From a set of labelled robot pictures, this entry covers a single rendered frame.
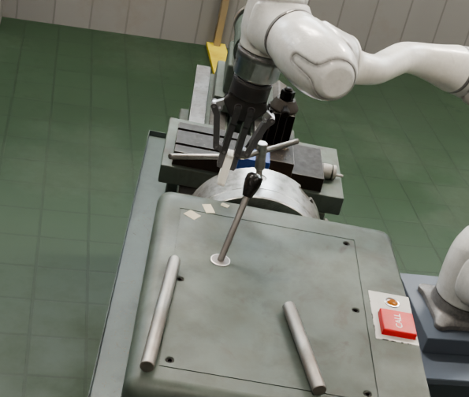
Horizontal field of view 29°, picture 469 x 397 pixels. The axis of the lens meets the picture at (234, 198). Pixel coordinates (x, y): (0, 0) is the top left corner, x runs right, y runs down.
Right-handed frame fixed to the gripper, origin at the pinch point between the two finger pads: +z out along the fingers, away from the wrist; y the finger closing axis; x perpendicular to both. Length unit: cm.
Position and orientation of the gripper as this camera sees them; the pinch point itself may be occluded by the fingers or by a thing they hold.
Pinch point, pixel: (225, 167)
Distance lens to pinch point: 179.6
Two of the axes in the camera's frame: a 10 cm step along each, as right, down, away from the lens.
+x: -0.2, 5.2, -8.5
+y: -9.6, -2.4, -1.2
